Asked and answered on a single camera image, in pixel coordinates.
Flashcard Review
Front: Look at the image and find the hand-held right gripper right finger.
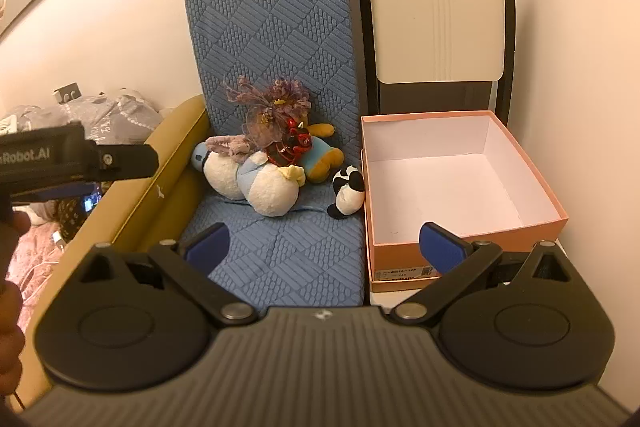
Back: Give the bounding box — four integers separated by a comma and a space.
390, 222, 571, 328

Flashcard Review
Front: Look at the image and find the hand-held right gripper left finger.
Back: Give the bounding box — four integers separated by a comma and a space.
80, 222, 257, 328

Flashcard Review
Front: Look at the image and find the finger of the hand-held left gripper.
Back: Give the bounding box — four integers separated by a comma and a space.
96, 144, 160, 180

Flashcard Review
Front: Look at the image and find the pink cardboard box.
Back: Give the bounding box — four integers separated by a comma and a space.
360, 109, 570, 294

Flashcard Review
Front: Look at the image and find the white duck plush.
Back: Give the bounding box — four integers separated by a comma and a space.
191, 134, 306, 218

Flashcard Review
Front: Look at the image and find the person's left hand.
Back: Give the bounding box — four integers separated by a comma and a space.
0, 209, 32, 390

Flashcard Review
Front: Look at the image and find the mustard yellow cushion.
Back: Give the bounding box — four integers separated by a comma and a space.
20, 94, 211, 358

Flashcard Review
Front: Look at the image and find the grey crumpled bedding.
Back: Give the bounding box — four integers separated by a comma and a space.
0, 89, 167, 144

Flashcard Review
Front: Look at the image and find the dark patterned bag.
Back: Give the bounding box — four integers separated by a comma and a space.
52, 187, 105, 244

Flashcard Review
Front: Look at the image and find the pink blanket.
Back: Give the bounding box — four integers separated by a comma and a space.
6, 201, 87, 304

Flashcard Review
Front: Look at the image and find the panda plush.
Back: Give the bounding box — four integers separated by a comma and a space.
327, 165, 366, 221

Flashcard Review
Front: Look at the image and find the red devil figure toy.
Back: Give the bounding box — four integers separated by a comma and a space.
265, 119, 314, 168

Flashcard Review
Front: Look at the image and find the brown bear plush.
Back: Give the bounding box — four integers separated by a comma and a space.
287, 122, 346, 186

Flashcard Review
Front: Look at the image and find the purple flower ornament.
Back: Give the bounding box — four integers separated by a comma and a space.
205, 76, 312, 158

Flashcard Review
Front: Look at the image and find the blue quilted cushion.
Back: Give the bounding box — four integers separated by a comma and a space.
180, 0, 367, 309

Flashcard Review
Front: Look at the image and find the white folding chair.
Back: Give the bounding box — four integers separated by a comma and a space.
353, 0, 516, 128

